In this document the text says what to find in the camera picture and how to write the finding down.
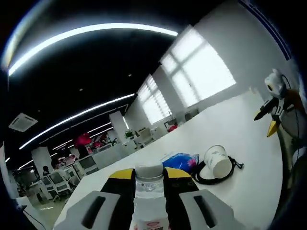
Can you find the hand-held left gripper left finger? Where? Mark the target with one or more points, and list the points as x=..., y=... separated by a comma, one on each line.
x=96, y=210

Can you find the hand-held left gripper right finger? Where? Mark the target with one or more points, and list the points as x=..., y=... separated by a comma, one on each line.
x=192, y=210

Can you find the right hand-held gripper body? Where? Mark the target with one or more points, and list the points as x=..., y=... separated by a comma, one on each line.
x=275, y=83

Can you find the clear plastic water bottle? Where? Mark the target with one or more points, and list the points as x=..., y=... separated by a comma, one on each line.
x=148, y=189

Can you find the blue tissue pack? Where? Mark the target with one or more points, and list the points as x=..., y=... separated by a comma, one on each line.
x=180, y=161

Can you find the white paper cup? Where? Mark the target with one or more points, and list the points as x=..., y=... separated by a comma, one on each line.
x=219, y=163

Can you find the clear packet with blue pad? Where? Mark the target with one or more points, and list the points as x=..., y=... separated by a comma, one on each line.
x=166, y=157

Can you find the person's right hand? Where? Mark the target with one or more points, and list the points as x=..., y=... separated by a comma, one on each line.
x=294, y=100

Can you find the white office chair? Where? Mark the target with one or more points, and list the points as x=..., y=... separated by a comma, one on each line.
x=60, y=184

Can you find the white table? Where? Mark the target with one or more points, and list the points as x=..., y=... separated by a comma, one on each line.
x=239, y=148

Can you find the person's body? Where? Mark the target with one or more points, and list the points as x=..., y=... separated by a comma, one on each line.
x=296, y=187

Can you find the window with white blinds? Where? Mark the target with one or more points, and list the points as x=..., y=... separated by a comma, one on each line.
x=153, y=100
x=196, y=69

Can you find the green potted plant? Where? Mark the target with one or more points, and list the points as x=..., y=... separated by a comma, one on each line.
x=129, y=134

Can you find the long curved ceiling light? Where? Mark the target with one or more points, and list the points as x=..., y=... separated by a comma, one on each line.
x=76, y=116

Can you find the ceiling air conditioner vent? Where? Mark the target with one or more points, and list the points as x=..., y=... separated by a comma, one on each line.
x=23, y=122

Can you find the bright ceiling light strip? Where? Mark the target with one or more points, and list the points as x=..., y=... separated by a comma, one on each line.
x=96, y=28

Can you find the red wall screen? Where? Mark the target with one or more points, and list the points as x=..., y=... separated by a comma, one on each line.
x=81, y=140

